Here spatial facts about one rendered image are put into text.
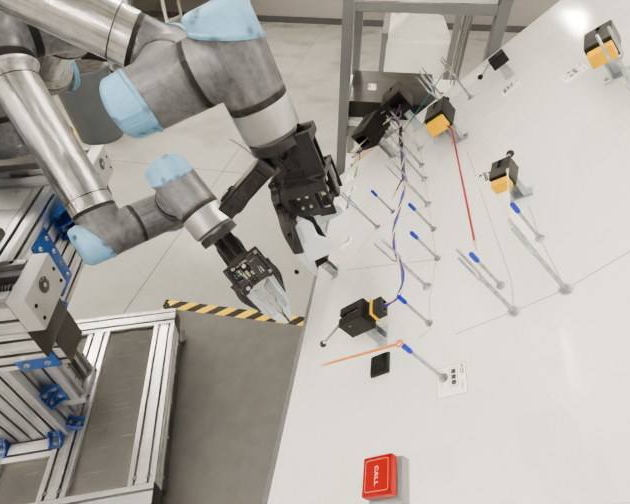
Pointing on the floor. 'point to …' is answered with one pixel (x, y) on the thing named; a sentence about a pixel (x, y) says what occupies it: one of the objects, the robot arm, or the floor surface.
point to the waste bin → (90, 106)
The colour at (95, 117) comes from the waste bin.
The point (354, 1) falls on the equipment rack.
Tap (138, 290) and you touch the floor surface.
